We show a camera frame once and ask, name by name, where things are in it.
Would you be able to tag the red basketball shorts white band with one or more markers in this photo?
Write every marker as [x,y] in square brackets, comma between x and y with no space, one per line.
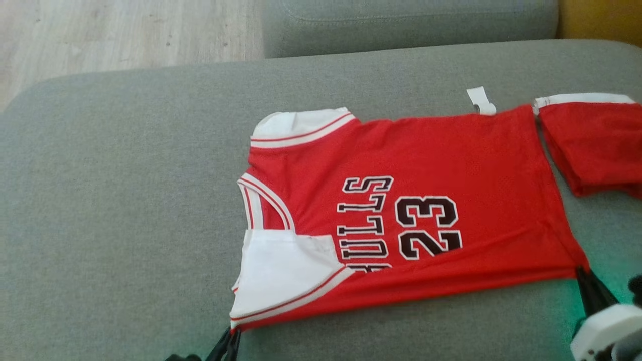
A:
[597,145]

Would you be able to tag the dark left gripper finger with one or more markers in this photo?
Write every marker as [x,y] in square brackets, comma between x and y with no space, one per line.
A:
[219,348]
[234,346]

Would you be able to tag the large grey sofa seat cushion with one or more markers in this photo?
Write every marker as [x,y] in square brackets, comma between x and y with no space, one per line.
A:
[125,200]

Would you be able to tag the red basketball jersey number 23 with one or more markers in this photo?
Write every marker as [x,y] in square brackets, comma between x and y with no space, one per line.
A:
[451,160]

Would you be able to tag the small grey sofa cushion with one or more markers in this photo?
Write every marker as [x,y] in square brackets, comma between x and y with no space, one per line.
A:
[401,25]

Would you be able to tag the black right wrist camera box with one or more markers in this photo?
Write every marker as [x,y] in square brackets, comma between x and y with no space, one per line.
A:
[637,291]

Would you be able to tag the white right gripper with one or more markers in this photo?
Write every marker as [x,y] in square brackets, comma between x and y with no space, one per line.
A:
[609,333]

